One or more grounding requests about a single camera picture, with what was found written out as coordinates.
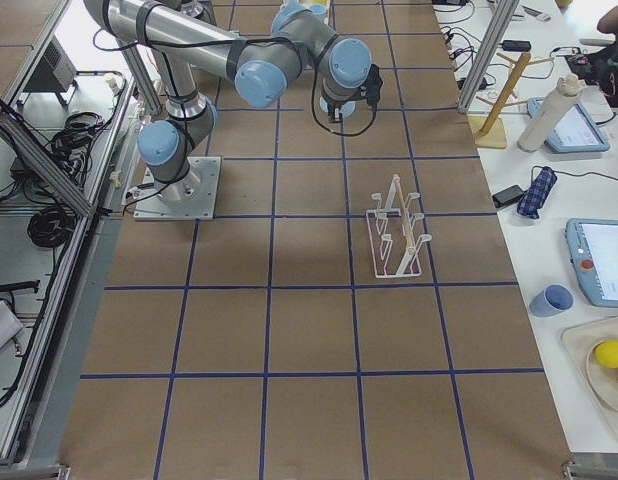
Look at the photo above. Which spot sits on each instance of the yellow lemon toy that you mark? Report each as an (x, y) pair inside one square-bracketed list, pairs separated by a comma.
[(606, 354)]

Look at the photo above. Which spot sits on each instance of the beige plate tray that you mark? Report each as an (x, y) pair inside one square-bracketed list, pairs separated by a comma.
[(580, 342)]

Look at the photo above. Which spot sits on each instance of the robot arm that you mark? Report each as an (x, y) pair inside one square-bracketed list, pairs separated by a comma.
[(261, 70)]

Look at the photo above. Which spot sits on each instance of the teach pendant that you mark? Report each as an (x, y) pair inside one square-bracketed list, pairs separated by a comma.
[(593, 247), (576, 132)]

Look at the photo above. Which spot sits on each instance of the blue plaid folded umbrella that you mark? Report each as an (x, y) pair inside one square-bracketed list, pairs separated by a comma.
[(535, 197)]

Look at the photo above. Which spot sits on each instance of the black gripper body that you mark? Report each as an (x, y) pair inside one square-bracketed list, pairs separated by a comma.
[(335, 107)]

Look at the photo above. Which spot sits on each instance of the blue grey mug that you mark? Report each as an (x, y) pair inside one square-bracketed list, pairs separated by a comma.
[(552, 300)]

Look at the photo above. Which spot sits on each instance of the white wire cup rack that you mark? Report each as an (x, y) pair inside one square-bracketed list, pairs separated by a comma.
[(394, 234)]

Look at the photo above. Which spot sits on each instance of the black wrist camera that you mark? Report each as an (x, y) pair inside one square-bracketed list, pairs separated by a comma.
[(372, 86)]

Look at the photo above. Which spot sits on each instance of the near teach pendant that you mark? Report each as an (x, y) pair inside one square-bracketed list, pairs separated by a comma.
[(593, 247)]

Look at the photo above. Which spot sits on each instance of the aluminium frame post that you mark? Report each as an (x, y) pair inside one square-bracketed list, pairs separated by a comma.
[(493, 35)]

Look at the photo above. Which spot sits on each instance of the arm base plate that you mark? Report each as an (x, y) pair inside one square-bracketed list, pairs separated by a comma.
[(194, 197)]

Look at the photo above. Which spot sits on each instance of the far teach pendant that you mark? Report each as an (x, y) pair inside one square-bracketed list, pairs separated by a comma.
[(576, 132)]

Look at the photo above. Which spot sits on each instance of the wooden mug tree stand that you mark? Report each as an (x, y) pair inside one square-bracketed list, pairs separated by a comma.
[(488, 131)]

